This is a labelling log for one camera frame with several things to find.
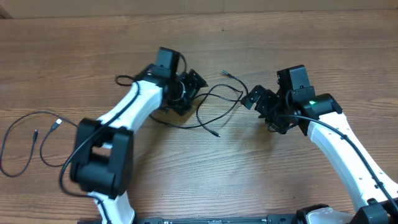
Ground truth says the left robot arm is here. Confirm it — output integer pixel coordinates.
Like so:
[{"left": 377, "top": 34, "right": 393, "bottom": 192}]
[{"left": 64, "top": 47, "right": 207, "bottom": 223}]

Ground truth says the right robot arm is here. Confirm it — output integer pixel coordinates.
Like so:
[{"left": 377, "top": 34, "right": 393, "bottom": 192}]
[{"left": 241, "top": 65, "right": 397, "bottom": 223}]

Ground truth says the black usb cable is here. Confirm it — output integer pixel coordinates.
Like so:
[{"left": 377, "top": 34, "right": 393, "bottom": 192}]
[
  {"left": 149, "top": 70, "right": 249, "bottom": 138},
  {"left": 0, "top": 111, "right": 79, "bottom": 178}
]

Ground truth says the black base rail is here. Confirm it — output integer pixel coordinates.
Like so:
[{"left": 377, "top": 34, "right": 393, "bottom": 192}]
[{"left": 132, "top": 214, "right": 305, "bottom": 224}]

